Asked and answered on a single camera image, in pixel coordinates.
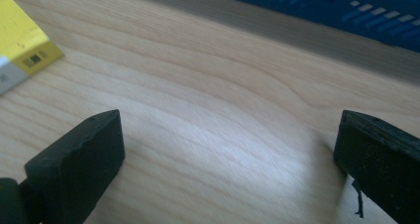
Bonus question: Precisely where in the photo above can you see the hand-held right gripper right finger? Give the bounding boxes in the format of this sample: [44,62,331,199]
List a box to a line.
[333,109,420,224]

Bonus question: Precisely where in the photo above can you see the yellow book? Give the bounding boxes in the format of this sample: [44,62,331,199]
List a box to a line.
[0,0,65,96]

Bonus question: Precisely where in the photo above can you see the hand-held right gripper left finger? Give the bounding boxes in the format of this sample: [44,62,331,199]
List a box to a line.
[24,109,126,224]

